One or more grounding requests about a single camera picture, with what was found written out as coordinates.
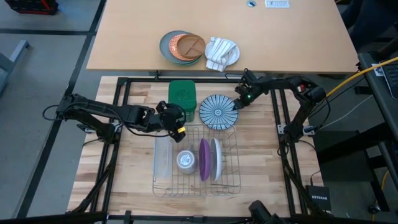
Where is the clear plastic tray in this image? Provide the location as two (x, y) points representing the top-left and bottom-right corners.
(154, 135), (174, 181)

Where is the green plate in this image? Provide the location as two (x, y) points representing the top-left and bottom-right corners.
(169, 58), (202, 67)

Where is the grey plate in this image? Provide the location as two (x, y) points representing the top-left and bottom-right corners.
(159, 30), (203, 65)

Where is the thin white cable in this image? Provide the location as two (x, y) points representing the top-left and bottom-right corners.
(320, 95), (374, 130)

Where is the thick yellow cable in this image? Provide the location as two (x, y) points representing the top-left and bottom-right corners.
(325, 57), (398, 99)

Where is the tan wooden desk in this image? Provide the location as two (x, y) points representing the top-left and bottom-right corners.
(86, 0), (360, 75)

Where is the black network switch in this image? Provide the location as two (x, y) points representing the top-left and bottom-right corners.
(305, 185), (332, 212)

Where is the black equipment stand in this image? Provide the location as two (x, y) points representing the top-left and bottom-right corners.
(357, 39), (398, 190)

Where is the brown divided plate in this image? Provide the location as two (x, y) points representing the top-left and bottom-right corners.
(176, 33), (206, 60)

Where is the grey bench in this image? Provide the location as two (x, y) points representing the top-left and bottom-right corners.
(0, 39), (32, 94)

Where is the person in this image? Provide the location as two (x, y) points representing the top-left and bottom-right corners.
(340, 0), (398, 50)

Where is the white paper label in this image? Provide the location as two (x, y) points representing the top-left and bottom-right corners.
(371, 63), (386, 77)

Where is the black metal frame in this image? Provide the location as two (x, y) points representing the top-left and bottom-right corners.
(67, 76), (330, 224)

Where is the black and red crate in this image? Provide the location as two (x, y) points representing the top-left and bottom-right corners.
(4, 0), (59, 16)

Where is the white power strip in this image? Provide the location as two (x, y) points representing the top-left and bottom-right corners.
(264, 0), (290, 9)

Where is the purple plate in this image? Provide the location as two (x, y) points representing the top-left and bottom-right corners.
(198, 138), (211, 182)

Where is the orange patterned plate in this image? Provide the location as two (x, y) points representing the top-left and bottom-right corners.
(169, 33), (195, 62)

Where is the black cable bundle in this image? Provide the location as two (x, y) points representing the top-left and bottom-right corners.
(73, 141), (121, 215)
(278, 142), (315, 215)

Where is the wire dish rack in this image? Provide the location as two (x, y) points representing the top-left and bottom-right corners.
(151, 123), (243, 198)

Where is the blue white striped plate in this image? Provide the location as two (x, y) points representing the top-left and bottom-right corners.
(198, 94), (239, 131)

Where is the black rounded object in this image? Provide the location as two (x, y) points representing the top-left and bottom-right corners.
(248, 200), (289, 224)

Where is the thin yellow cable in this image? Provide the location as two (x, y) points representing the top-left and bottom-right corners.
(371, 170), (391, 220)

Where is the metal cup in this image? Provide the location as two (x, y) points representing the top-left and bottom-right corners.
(176, 149), (198, 175)

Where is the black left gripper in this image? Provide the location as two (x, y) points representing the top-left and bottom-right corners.
(155, 100), (187, 143)

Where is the white striped towel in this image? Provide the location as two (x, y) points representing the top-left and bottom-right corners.
(205, 36), (238, 73)

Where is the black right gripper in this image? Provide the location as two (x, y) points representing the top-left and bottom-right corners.
(233, 68), (265, 110)

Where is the black keyboard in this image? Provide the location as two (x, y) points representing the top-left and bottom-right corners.
(381, 60), (398, 100)

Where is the green detergent tub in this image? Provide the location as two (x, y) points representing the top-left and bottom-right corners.
(167, 80), (197, 123)

